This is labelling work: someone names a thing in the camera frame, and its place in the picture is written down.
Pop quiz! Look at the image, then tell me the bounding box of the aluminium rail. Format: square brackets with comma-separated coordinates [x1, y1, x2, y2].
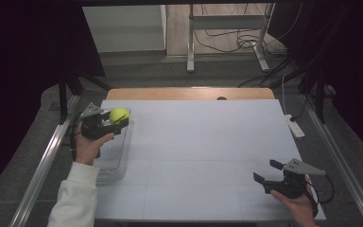
[302, 94, 363, 227]
[9, 94, 81, 227]

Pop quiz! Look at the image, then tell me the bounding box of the white power strip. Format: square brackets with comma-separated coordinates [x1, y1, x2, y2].
[284, 113, 306, 139]

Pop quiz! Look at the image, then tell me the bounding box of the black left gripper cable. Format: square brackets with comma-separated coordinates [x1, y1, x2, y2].
[69, 124, 83, 163]

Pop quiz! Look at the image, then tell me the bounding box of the yellow tennis ball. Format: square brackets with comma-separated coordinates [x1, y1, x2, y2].
[109, 107, 131, 127]

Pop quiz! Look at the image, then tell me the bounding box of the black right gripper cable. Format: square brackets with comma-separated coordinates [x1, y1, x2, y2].
[305, 173, 336, 206]

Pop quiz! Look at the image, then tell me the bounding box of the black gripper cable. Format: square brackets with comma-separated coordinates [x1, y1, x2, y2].
[305, 173, 336, 206]
[69, 124, 83, 163]

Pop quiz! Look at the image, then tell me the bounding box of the white cable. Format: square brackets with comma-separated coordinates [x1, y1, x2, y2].
[280, 74, 289, 116]

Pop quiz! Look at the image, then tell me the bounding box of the white board mat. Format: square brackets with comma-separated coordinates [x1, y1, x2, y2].
[94, 99, 327, 221]

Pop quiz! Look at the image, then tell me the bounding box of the tangle of black floor cables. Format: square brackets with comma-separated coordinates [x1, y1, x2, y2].
[193, 3, 303, 60]

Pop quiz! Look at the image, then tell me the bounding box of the wooden table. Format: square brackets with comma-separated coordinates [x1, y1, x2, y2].
[106, 87, 276, 101]

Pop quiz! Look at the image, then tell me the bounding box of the white cabinet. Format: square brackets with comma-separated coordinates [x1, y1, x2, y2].
[82, 4, 168, 54]

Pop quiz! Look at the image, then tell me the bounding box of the clear plastic box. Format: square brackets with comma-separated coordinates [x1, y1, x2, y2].
[93, 108, 135, 185]

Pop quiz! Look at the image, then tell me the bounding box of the black curtain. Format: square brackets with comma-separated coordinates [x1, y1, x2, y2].
[268, 0, 363, 159]
[0, 0, 107, 202]

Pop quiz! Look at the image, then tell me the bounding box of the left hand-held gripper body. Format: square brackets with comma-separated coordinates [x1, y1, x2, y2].
[79, 102, 123, 142]

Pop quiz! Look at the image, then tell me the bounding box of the person's right hand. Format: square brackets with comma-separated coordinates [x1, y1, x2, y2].
[269, 183, 319, 227]

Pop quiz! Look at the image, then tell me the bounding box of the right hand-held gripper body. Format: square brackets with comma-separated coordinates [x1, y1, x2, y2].
[263, 158, 327, 201]

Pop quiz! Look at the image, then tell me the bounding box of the person's left hand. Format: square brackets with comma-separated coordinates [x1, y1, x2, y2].
[74, 121, 116, 166]

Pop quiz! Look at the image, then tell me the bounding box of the black plug cable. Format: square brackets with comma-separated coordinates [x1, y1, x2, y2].
[289, 94, 308, 123]

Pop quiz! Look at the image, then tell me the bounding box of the white metal desk frame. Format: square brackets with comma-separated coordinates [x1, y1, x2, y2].
[186, 3, 276, 74]

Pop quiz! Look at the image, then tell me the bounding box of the black metal stand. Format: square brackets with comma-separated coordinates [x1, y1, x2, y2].
[297, 69, 329, 125]
[58, 72, 112, 126]

